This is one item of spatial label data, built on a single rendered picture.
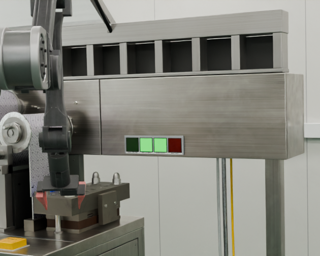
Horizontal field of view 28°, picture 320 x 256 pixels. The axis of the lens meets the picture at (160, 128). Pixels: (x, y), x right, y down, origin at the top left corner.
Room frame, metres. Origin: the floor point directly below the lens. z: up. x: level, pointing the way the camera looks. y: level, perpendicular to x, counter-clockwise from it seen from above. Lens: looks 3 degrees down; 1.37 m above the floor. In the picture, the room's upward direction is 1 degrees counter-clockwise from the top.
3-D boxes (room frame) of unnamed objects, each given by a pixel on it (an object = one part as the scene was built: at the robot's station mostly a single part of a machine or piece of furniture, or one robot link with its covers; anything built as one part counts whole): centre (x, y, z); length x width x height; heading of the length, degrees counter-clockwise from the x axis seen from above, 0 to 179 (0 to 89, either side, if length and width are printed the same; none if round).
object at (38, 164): (2.36, 0.41, 1.11); 0.23 x 0.01 x 0.18; 153
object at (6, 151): (2.26, 0.57, 1.05); 0.06 x 0.05 x 0.31; 153
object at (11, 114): (2.28, 0.52, 1.25); 0.15 x 0.01 x 0.15; 63
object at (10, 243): (2.00, 0.48, 0.91); 0.07 x 0.07 x 0.02; 63
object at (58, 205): (2.35, 0.29, 1.00); 0.40 x 0.16 x 0.06; 153
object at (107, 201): (2.32, 0.20, 0.96); 0.10 x 0.03 x 0.11; 153
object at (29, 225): (2.37, 0.41, 0.92); 0.28 x 0.04 x 0.04; 153
